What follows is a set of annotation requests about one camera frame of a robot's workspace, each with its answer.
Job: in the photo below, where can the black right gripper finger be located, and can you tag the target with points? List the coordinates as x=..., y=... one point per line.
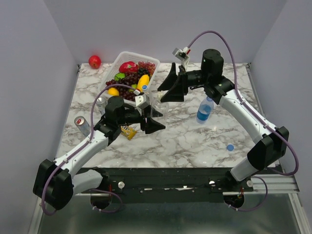
x=174, y=96
x=171, y=82

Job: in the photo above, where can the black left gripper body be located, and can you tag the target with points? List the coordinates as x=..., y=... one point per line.
x=133, y=116

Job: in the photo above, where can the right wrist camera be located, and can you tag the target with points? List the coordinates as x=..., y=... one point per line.
x=183, y=56

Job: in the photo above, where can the green striped fruit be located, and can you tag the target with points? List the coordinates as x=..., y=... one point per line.
x=119, y=76

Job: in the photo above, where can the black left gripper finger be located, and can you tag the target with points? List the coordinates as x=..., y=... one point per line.
x=155, y=112
x=152, y=126

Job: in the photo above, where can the aluminium rail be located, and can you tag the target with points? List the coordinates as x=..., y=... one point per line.
x=277, y=184

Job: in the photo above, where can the yellow lemon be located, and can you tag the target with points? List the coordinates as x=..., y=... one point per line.
x=113, y=91

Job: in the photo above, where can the white plastic fruit basket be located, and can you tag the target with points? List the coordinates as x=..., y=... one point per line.
x=124, y=57

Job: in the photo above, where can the silver blue drink can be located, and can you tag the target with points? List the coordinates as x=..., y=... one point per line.
x=101, y=104

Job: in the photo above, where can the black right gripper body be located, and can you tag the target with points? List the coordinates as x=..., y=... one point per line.
x=193, y=78

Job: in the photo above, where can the dark red grape bunch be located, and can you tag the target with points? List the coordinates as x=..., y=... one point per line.
x=123, y=91

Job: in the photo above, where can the red apple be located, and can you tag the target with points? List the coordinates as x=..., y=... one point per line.
x=94, y=61

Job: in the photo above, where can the small clear plastic bottle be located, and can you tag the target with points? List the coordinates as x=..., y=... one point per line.
x=147, y=93

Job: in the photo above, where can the black grape bunch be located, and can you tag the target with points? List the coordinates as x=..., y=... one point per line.
x=143, y=71

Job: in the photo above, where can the blue label water bottle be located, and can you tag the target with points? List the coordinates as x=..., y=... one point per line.
x=204, y=111

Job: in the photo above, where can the green lime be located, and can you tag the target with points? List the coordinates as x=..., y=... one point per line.
x=134, y=86

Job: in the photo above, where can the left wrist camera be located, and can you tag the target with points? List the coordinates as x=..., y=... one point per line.
x=142, y=101

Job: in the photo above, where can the light red grape bunch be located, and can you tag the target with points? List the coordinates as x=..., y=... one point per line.
x=147, y=65

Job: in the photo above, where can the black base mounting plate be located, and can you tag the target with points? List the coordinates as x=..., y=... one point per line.
x=171, y=185

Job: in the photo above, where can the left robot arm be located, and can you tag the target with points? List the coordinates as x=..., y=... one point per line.
x=57, y=181

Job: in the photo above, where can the tall clear plastic bottle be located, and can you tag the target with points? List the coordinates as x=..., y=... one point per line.
x=163, y=106

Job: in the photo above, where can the yellow candy bag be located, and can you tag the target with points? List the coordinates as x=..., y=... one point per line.
x=128, y=132

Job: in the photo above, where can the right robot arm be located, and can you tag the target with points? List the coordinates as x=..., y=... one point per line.
x=270, y=141

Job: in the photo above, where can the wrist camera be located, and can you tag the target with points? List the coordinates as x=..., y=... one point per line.
x=183, y=56
x=142, y=101

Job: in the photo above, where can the red dragon fruit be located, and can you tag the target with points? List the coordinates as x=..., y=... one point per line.
x=128, y=67

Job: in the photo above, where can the yellow mango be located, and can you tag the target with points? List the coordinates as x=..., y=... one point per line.
x=144, y=80

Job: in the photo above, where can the red top drink can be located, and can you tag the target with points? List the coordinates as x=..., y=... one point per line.
x=82, y=124

